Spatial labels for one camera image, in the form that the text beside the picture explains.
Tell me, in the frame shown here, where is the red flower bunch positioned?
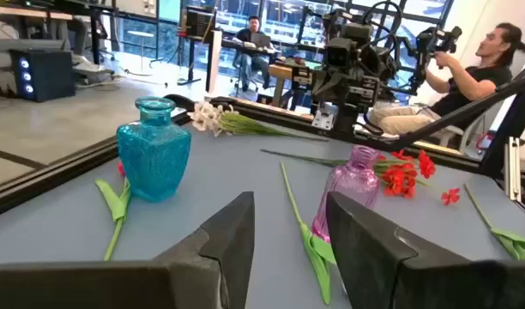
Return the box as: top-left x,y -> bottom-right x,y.
260,148 -> 462,207

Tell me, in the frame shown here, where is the silver metal bracket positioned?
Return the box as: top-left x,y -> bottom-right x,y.
504,136 -> 522,203
311,109 -> 335,130

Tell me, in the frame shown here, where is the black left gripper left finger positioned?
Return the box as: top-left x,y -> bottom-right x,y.
0,191 -> 256,309

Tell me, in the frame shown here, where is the blue glass vase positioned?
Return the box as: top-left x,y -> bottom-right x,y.
116,96 -> 193,203

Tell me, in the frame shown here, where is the computer tower with blue lights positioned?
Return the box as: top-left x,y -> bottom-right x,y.
8,47 -> 77,103

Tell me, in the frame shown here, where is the black aluminium table frame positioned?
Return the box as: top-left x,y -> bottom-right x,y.
0,51 -> 525,221

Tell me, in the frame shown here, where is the grey laptop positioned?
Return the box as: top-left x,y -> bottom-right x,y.
250,33 -> 272,48

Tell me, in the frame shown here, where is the wooden side table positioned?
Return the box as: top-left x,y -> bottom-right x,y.
269,64 -> 294,108

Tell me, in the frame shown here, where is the round white table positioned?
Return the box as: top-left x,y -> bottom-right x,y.
127,29 -> 155,72

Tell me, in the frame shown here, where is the red tulip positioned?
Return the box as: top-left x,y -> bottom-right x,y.
94,161 -> 133,262
463,183 -> 525,262

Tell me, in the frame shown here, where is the pink ribbed glass vase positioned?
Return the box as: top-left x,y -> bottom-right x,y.
310,144 -> 382,245

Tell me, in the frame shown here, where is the white flower bunch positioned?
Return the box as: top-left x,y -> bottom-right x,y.
187,100 -> 330,142

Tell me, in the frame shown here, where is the white upright panel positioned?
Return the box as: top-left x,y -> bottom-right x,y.
205,29 -> 224,94

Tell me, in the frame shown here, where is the white tulip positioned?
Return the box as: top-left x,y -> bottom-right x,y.
280,161 -> 339,306

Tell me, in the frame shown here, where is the person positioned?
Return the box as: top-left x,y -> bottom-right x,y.
232,15 -> 275,92
367,21 -> 525,137

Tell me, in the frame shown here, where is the black monitor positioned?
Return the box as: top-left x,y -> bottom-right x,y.
184,8 -> 215,42

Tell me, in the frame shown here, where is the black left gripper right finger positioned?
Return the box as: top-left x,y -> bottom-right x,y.
326,191 -> 525,309

